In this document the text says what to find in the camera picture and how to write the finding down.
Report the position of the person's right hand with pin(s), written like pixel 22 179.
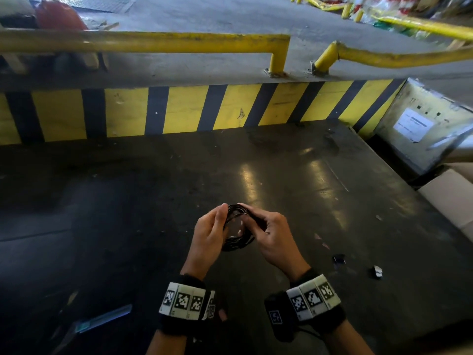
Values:
pixel 279 242

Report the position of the person's left hand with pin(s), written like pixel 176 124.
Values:
pixel 205 240

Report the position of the person's right thumb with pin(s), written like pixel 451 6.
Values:
pixel 251 231

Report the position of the person's left thumb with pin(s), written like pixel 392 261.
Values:
pixel 221 218

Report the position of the person's right forearm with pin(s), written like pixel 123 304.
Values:
pixel 349 340

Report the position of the person's left forearm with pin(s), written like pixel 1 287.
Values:
pixel 168 343

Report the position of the black right wristband with markers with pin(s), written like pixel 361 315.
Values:
pixel 314 297

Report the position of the black wristband with markers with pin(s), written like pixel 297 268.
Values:
pixel 314 297
pixel 183 303

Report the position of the black left wristband with markers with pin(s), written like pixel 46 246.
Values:
pixel 183 303

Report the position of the yellow black striped curb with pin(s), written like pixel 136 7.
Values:
pixel 184 109

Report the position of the small black white scrap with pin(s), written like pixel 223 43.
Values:
pixel 377 272

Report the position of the blue grey flat strip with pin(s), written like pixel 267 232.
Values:
pixel 103 317

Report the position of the white paper label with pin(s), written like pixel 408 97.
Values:
pixel 413 124

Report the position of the plain cardboard box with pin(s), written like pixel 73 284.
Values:
pixel 451 199

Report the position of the plastic wrapped box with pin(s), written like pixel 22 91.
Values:
pixel 443 144

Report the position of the red round object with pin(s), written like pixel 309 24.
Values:
pixel 61 15

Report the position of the long yellow guard rail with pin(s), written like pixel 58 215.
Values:
pixel 147 42

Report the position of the bent yellow guard rail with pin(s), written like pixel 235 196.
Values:
pixel 388 58

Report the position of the thin yellow guard rail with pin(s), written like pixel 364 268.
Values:
pixel 417 23

